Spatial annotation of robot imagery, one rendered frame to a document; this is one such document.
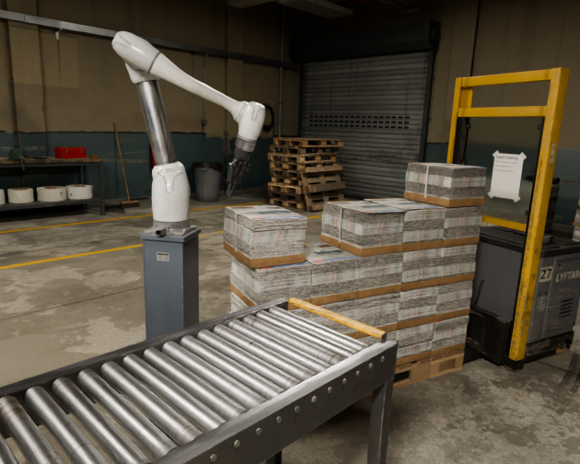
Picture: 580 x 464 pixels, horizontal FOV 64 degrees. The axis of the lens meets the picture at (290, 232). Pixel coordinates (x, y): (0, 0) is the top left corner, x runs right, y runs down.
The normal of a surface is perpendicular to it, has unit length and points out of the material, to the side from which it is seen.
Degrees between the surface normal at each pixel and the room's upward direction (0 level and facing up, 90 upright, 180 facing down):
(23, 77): 90
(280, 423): 90
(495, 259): 90
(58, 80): 90
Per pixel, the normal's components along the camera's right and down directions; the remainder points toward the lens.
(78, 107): 0.72, 0.18
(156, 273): -0.18, 0.21
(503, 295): -0.89, 0.07
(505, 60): -0.70, 0.13
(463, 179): 0.47, 0.20
